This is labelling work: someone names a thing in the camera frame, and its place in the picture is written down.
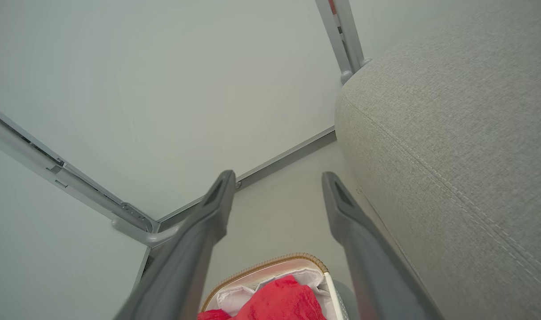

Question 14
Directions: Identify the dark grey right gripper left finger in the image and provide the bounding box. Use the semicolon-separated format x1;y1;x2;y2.
114;170;236;320

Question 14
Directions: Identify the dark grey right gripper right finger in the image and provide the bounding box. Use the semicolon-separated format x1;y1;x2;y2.
322;172;444;320

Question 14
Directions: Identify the red jersey garment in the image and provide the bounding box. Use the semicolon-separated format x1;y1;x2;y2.
197;275;328;320

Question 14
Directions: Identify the light grey fabric sofa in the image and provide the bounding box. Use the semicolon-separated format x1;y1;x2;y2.
335;0;541;320

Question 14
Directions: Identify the white laundry basket brown rim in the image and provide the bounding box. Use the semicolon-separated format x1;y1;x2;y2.
201;253;349;320

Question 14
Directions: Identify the grey baseboard strip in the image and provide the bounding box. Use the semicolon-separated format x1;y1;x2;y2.
157;126;338;232

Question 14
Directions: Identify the grey metal frame tube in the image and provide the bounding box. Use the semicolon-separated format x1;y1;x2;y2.
0;101;184;248

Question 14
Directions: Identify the grey metal frame post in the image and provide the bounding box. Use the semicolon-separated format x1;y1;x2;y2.
315;0;371;85

